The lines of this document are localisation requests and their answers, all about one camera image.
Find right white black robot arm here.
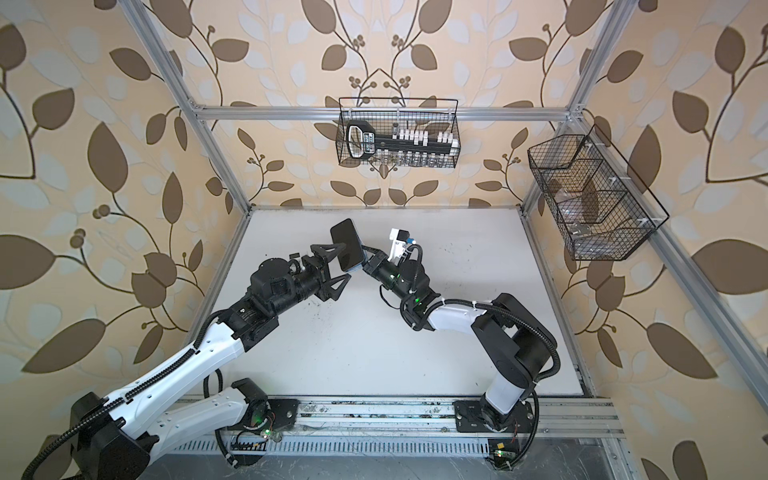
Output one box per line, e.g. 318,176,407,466
357,244,562,471

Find back wall wire basket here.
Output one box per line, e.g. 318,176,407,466
335,95,462,170

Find aluminium front rail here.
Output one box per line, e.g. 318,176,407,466
125,394,613,458

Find right wall wire basket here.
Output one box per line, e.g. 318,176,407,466
527,125,669,261

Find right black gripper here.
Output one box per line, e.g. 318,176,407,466
358,243,415,307

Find black smartphone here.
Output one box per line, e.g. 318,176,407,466
330,218,367,272

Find black tool with white bits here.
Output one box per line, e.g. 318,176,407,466
341,120,461,163

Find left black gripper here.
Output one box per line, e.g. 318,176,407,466
267,242,349,320

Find aluminium frame bars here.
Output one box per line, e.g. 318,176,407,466
119,1,767,406

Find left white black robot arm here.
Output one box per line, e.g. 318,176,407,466
22,243,351,479

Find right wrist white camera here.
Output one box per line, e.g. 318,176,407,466
388,228,415,263

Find wall wire basket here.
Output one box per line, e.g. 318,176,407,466
335,95,462,170
527,125,669,261

